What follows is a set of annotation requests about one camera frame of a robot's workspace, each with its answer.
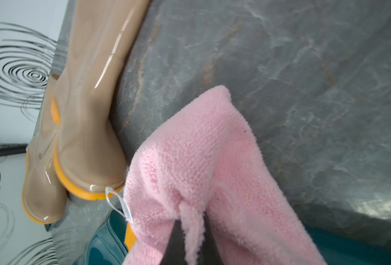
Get pink microfiber cloth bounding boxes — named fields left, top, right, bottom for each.
left=123, top=86, right=325, bottom=265

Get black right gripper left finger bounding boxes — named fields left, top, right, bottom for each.
left=160, top=220, right=187, bottom=265

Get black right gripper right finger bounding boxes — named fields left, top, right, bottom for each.
left=200, top=215, right=224, bottom=265

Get beige rubber boot right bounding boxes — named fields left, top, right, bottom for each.
left=51, top=1, right=150, bottom=201

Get green rubber boot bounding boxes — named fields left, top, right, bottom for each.
left=74, top=211, right=128, bottom=265
left=124, top=227, right=391, bottom=265

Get beige rubber boot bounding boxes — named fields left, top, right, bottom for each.
left=22, top=74, right=67, bottom=225
left=51, top=1, right=150, bottom=201

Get beige rubber boot left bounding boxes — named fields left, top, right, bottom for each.
left=22, top=74, right=67, bottom=225

